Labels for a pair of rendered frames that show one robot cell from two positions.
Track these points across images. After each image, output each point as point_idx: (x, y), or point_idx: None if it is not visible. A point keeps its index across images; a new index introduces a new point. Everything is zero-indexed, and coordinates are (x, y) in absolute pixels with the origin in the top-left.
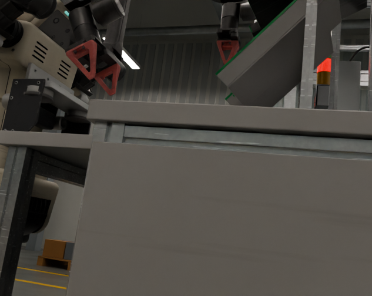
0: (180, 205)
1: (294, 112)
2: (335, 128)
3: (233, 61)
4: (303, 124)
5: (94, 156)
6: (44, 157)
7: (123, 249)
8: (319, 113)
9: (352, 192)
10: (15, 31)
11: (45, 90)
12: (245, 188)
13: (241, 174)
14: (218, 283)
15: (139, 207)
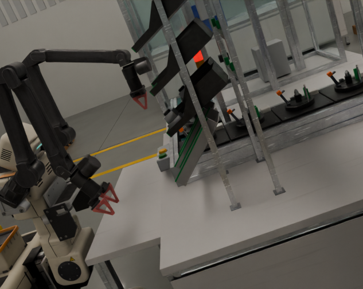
0: (216, 286)
1: (241, 242)
2: (257, 242)
3: (181, 173)
4: (246, 245)
5: (174, 286)
6: None
7: None
8: (250, 239)
9: (270, 258)
10: (27, 188)
11: (68, 207)
12: (235, 272)
13: (232, 268)
14: None
15: None
